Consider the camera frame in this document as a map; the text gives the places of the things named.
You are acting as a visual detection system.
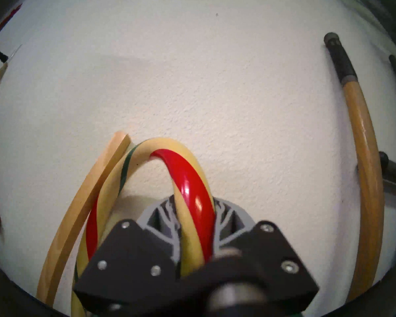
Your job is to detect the red green striped candy cane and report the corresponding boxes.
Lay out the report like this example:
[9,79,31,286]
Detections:
[71,137,216,317]

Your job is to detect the wooden handle with black grip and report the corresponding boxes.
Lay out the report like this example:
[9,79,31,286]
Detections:
[323,32,385,302]

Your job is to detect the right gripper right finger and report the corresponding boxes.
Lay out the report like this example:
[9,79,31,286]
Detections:
[212,197,319,304]

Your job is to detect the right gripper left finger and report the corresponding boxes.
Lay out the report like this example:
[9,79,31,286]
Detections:
[73,196,182,315]

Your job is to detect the black tool with grey crossbar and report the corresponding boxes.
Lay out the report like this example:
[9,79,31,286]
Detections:
[356,151,396,192]

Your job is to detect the thin light wooden stick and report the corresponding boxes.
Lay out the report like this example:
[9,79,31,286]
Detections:
[36,131,131,307]

